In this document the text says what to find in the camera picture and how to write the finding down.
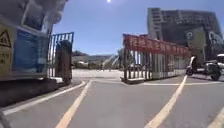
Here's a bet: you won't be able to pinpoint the site hoarding with signs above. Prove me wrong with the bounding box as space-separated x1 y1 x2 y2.
0 0 70 83

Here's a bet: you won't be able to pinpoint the fence with red banner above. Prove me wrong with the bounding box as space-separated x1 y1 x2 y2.
120 33 193 85

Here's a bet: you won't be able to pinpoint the parked scooter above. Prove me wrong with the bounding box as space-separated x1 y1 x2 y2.
185 54 223 82

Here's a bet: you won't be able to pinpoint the tall grey building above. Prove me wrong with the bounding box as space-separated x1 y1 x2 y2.
146 7 224 62

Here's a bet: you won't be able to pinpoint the dark concrete kerb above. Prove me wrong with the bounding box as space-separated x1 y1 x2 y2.
0 77 73 108

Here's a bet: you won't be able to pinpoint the green sign board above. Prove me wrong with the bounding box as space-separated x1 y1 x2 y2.
184 27 208 65

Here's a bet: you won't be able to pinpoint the grey asphalt road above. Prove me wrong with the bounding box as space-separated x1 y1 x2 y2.
0 75 224 128

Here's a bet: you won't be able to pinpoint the blue metal gate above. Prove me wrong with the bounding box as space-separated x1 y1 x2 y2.
47 31 75 85

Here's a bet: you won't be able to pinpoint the distant low buildings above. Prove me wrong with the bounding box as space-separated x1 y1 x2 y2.
71 49 125 71

